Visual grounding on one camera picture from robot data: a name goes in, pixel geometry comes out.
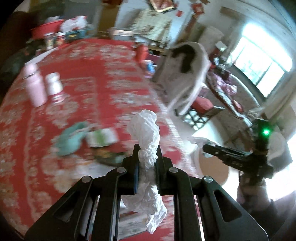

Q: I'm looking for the white tissue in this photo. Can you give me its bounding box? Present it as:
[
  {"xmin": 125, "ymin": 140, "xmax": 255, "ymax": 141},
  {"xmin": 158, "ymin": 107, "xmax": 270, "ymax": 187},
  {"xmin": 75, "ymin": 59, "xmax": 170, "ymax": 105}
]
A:
[{"xmin": 121, "ymin": 109, "xmax": 167, "ymax": 234}]

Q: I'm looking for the beige trash bin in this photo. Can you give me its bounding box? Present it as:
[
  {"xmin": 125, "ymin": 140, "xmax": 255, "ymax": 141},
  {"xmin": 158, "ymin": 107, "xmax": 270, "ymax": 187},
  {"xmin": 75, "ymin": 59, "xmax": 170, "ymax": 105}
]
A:
[{"xmin": 192, "ymin": 118, "xmax": 229, "ymax": 186}]

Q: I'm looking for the person's right hand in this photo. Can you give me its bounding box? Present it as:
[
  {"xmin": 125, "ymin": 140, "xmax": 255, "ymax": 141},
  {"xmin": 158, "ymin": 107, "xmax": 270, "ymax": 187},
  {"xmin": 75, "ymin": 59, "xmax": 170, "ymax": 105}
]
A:
[{"xmin": 236, "ymin": 173, "xmax": 271, "ymax": 213}]

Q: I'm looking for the dark green snack packet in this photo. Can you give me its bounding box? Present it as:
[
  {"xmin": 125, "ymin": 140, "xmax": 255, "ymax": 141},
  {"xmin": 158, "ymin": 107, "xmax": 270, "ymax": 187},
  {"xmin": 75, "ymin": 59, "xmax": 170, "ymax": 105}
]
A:
[{"xmin": 92, "ymin": 148, "xmax": 126, "ymax": 167}]

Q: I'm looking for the red cushioned stool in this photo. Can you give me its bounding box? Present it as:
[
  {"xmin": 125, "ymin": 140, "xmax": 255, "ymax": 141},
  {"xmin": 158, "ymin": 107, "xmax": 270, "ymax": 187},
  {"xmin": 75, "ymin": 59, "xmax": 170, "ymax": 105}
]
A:
[{"xmin": 181, "ymin": 97, "xmax": 225, "ymax": 131}]

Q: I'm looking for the teal crumpled wrapper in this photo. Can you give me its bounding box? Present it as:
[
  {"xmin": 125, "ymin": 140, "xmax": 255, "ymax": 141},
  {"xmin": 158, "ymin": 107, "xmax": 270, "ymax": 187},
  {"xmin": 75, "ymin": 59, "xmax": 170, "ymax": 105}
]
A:
[{"xmin": 56, "ymin": 121, "xmax": 90, "ymax": 156}]

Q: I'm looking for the green white crumpled wrapper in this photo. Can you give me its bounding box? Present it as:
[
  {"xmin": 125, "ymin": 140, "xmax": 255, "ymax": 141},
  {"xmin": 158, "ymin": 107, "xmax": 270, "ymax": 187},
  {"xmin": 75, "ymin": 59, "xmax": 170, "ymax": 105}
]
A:
[{"xmin": 86, "ymin": 128, "xmax": 119, "ymax": 148}]

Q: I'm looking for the red floral tablecloth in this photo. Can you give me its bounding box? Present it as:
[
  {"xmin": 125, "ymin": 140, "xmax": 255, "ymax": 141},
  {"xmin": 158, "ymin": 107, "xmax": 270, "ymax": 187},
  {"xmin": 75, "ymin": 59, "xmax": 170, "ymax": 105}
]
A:
[{"xmin": 1, "ymin": 39, "xmax": 198, "ymax": 235}]

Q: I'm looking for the chair with beige coat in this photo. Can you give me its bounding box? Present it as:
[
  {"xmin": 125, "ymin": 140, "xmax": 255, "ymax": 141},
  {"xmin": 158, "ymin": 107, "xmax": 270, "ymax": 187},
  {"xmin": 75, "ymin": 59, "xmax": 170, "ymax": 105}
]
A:
[{"xmin": 152, "ymin": 42, "xmax": 211, "ymax": 115}]

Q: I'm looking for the pink thermos bottle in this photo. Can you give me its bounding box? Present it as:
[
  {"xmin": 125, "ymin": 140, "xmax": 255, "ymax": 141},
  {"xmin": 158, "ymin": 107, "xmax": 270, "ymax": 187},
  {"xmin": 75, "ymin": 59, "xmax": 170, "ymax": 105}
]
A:
[{"xmin": 23, "ymin": 63, "xmax": 47, "ymax": 107}]

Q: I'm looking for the white pill bottle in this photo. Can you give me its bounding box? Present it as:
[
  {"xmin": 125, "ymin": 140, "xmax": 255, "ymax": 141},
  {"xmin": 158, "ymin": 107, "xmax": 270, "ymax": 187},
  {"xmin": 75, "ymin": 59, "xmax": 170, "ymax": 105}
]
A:
[{"xmin": 45, "ymin": 72, "xmax": 63, "ymax": 95}]

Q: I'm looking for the red thermos jug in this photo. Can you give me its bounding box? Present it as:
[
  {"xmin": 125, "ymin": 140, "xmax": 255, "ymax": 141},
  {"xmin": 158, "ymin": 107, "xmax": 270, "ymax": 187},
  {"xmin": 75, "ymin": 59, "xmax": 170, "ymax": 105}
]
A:
[{"xmin": 135, "ymin": 43, "xmax": 148, "ymax": 64}]

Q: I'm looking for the red plastic basin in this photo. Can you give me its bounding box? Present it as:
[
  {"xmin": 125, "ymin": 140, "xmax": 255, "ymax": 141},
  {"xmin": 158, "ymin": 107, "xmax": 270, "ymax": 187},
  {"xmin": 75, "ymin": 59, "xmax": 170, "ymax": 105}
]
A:
[{"xmin": 31, "ymin": 19, "xmax": 64, "ymax": 40}]

